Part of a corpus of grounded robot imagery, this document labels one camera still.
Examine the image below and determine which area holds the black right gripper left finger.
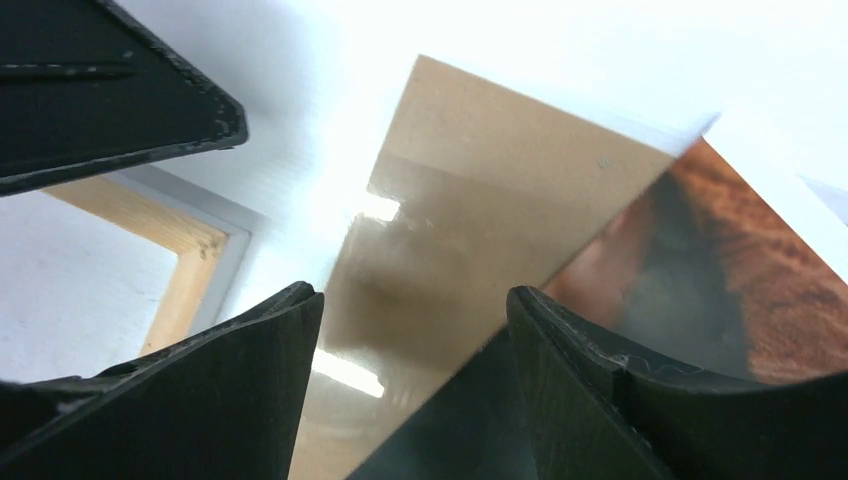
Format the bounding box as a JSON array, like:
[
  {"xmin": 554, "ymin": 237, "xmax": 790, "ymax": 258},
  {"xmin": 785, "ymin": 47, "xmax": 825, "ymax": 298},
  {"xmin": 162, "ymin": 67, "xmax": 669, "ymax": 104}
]
[{"xmin": 1, "ymin": 281, "xmax": 324, "ymax": 479}]

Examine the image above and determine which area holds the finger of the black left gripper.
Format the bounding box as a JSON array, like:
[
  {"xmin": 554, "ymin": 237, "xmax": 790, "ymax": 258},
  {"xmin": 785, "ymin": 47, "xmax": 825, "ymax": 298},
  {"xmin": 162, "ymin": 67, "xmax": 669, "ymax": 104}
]
[{"xmin": 1, "ymin": 1, "xmax": 248, "ymax": 196}]

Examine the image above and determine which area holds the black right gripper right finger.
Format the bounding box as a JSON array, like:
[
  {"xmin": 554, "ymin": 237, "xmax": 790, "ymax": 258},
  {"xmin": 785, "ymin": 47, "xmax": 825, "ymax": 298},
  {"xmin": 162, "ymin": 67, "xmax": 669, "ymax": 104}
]
[{"xmin": 506, "ymin": 286, "xmax": 847, "ymax": 479}]

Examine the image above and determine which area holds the white wooden picture frame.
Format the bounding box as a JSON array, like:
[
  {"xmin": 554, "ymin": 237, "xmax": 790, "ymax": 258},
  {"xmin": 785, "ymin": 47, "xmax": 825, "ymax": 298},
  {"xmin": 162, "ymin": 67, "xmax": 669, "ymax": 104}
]
[{"xmin": 43, "ymin": 166, "xmax": 253, "ymax": 355}]

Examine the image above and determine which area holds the glossy photo print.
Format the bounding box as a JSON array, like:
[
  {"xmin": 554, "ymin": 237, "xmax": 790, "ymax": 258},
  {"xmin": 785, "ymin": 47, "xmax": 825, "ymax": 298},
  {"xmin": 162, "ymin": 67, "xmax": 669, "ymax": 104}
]
[{"xmin": 352, "ymin": 137, "xmax": 847, "ymax": 479}]

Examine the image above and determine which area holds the brown cardboard backing board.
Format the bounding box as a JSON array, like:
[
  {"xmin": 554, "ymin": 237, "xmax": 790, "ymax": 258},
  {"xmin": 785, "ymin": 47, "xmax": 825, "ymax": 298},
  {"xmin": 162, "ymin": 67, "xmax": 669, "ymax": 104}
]
[{"xmin": 290, "ymin": 56, "xmax": 672, "ymax": 479}]

